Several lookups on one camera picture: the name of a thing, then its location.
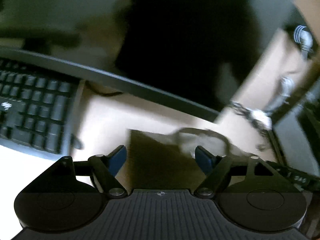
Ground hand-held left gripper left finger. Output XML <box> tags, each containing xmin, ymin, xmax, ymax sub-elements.
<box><xmin>37</xmin><ymin>145</ymin><xmax>128</xmax><ymax>197</ymax></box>

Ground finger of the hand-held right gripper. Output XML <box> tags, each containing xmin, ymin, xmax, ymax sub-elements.
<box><xmin>265</xmin><ymin>160</ymin><xmax>320</xmax><ymax>192</ymax></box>

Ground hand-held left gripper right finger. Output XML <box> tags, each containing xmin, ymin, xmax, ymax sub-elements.
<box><xmin>194</xmin><ymin>145</ymin><xmax>288</xmax><ymax>198</ymax></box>

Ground olive dotted garment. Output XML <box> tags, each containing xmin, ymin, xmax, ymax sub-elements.
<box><xmin>126</xmin><ymin>127</ymin><xmax>253</xmax><ymax>193</ymax></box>

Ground white computer case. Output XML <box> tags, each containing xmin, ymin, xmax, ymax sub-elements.
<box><xmin>269</xmin><ymin>75</ymin><xmax>320</xmax><ymax>178</ymax></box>

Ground crumpled white tissue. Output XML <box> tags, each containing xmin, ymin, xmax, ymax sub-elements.
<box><xmin>250</xmin><ymin>108</ymin><xmax>273</xmax><ymax>130</ymax></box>

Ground black keyboard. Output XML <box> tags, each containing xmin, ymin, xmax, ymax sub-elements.
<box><xmin>0</xmin><ymin>57</ymin><xmax>84</xmax><ymax>155</ymax></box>

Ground black computer monitor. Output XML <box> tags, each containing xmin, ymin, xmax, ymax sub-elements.
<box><xmin>0</xmin><ymin>0</ymin><xmax>304</xmax><ymax>125</ymax></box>

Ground black cable bundle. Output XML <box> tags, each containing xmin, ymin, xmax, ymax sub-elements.
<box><xmin>228</xmin><ymin>100</ymin><xmax>271</xmax><ymax>151</ymax></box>

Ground white power cable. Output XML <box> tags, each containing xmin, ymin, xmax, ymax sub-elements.
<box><xmin>265</xmin><ymin>25</ymin><xmax>314</xmax><ymax>117</ymax></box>

